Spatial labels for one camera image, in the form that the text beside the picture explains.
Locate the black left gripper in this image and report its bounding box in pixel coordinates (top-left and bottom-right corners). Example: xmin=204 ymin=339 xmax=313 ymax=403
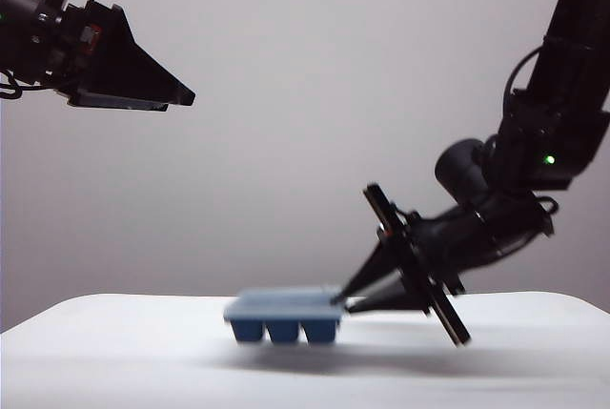
xmin=45 ymin=0 xmax=197 ymax=112

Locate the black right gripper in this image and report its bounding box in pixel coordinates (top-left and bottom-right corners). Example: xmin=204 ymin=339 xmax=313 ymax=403
xmin=330 ymin=182 xmax=493 ymax=349

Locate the blue silicone ice cube tray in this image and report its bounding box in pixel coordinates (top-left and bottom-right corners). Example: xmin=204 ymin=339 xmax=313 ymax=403
xmin=223 ymin=287 xmax=345 ymax=347

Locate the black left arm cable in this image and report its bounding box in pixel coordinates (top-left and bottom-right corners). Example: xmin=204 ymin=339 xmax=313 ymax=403
xmin=0 ymin=68 xmax=31 ymax=99

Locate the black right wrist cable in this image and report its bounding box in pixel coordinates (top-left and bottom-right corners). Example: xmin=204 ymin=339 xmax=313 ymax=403
xmin=495 ymin=193 xmax=560 ymax=258

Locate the black right forearm cable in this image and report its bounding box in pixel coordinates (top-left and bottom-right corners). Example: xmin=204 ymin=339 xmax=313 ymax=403
xmin=501 ymin=45 xmax=545 ymax=106

